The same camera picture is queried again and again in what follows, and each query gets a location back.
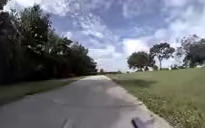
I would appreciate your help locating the dense dark wood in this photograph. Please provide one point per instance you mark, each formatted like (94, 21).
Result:
(26, 50)

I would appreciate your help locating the tall thin-trunked tree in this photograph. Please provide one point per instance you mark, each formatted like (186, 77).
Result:
(161, 50)

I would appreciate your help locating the round-crowned tree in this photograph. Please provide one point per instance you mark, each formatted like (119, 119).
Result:
(139, 60)

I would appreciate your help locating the grey concrete path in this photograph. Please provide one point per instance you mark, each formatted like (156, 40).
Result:
(90, 100)

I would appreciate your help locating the broad dark tree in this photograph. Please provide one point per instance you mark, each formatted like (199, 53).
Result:
(198, 51)

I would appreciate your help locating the mown green grass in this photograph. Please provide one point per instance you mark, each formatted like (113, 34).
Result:
(180, 93)
(20, 89)

